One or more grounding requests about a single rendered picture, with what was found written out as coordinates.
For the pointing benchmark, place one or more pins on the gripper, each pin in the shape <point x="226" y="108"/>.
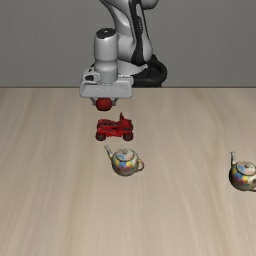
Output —
<point x="106" y="88"/>

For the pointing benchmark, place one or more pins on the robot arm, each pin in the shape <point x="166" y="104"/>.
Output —
<point x="126" y="36"/>

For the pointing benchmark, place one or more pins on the red tomato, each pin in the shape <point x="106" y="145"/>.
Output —
<point x="103" y="104"/>

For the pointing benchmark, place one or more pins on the red toy car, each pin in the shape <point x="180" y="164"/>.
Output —
<point x="114" y="128"/>

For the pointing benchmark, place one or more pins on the multicoloured teapot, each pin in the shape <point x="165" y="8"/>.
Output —
<point x="243" y="175"/>
<point x="125" y="162"/>

